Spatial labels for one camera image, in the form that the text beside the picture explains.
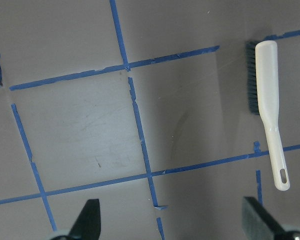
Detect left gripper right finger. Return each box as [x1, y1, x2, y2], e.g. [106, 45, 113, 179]
[241, 196, 300, 240]

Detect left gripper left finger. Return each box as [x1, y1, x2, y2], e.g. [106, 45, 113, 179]
[48, 198, 101, 240]

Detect beige brush black bristles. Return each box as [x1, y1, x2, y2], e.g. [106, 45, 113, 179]
[245, 40, 290, 191]

